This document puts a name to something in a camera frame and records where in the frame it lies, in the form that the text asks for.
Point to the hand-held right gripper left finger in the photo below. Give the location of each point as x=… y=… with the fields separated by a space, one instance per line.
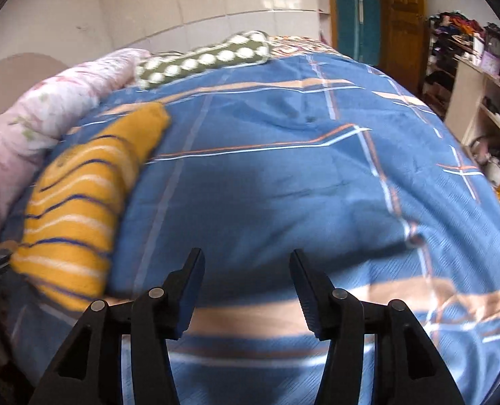
x=186 y=299

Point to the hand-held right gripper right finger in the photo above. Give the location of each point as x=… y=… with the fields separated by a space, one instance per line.
x=307 y=299

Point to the yellow striped sweater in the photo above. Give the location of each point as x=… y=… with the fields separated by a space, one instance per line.
x=81 y=219

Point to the blue patterned bed sheet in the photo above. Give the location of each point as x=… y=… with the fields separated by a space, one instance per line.
x=296 y=177

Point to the pink floral duvet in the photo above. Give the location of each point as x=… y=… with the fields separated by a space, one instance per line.
x=35 y=109

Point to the beige bed headboard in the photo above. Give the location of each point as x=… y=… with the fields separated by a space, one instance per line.
x=18 y=71

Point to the green bolster pillow white spots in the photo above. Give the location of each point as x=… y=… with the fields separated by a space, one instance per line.
x=208 y=61

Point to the white shelf unit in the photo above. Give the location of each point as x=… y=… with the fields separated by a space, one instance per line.
x=482 y=101

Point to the brown wooden door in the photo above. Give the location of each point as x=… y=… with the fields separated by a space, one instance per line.
x=402 y=25

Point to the purple clock box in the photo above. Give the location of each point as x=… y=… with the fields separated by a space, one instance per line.
x=491 y=57

